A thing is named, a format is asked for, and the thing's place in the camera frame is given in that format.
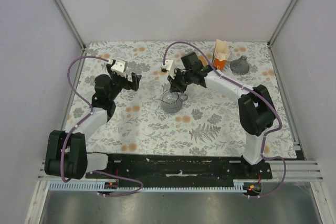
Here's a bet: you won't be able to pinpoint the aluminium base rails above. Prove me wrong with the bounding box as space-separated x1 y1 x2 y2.
36 140 326 183

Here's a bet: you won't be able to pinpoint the aluminium frame post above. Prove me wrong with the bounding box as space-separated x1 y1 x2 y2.
38 0 87 50
268 0 316 46

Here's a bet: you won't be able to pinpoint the aluminium frame post right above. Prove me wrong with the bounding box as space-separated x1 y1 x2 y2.
268 0 316 46

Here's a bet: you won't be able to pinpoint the orange coffee filter box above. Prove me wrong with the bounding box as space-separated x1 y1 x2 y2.
213 39 229 71

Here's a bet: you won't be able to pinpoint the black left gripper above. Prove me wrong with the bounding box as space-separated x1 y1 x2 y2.
107 65 141 101

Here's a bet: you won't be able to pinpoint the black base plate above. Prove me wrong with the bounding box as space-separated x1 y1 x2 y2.
102 154 272 181

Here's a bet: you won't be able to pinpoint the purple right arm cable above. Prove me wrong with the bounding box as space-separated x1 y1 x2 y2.
162 41 287 199

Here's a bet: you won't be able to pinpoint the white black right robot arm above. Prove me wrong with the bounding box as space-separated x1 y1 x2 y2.
161 52 276 179

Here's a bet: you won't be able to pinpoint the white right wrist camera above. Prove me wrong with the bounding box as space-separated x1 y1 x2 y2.
161 60 176 79

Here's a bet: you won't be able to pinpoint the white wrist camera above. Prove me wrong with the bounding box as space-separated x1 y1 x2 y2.
161 60 176 79
107 59 127 74

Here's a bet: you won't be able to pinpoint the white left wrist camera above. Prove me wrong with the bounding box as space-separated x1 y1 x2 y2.
107 59 127 74

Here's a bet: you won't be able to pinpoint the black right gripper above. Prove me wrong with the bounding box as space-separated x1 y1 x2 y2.
168 68 194 94

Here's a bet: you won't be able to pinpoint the round wooden dripper stand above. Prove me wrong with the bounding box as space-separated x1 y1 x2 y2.
198 56 208 66

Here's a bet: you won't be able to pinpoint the light blue cable duct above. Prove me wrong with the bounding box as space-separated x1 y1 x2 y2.
49 180 250 193

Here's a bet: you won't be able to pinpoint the floral tablecloth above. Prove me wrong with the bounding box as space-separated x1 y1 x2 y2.
61 40 299 159

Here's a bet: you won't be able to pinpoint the aluminium frame post left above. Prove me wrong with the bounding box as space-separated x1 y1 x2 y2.
38 0 87 50

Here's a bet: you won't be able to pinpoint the grey ribbed glass dripper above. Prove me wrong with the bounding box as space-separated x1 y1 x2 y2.
230 55 250 75

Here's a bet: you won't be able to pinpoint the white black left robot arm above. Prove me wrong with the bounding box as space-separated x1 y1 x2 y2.
44 72 142 182

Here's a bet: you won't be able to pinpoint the grey glass carafe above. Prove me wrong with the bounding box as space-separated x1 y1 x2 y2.
159 90 188 114

